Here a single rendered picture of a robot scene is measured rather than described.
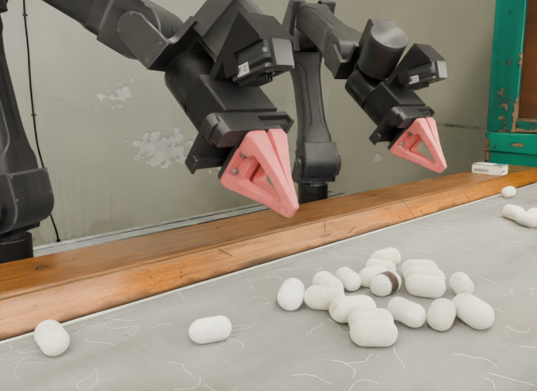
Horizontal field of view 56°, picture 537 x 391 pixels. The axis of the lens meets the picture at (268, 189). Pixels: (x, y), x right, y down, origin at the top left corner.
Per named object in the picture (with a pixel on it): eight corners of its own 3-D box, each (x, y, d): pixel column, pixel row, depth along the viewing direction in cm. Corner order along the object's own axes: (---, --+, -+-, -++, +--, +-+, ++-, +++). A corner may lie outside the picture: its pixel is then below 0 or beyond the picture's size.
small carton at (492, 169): (471, 173, 106) (471, 163, 105) (479, 171, 108) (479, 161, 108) (500, 175, 101) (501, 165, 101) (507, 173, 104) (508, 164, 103)
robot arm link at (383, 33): (425, 49, 72) (397, -1, 79) (371, 47, 70) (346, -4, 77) (394, 107, 81) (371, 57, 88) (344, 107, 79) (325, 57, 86)
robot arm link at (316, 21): (388, 44, 81) (325, -6, 105) (336, 42, 79) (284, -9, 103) (371, 113, 88) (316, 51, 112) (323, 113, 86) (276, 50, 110)
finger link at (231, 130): (330, 184, 45) (273, 114, 49) (272, 194, 40) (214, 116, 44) (294, 232, 49) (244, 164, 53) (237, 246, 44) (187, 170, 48)
